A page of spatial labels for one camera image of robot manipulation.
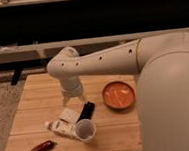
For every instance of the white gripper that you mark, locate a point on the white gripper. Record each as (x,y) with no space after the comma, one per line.
(72,87)

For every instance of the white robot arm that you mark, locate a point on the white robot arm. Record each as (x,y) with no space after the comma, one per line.
(161,64)

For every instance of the white ceramic cup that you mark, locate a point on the white ceramic cup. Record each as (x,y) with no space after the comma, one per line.
(85,130)

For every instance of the black rectangular object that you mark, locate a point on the black rectangular object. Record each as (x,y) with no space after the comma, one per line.
(87,111)

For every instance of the wooden table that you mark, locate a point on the wooden table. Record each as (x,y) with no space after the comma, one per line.
(41,102)

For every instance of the orange bowl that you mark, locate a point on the orange bowl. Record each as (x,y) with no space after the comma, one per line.
(118,95)

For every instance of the dark red chili pepper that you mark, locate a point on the dark red chili pepper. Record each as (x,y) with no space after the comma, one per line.
(44,146)

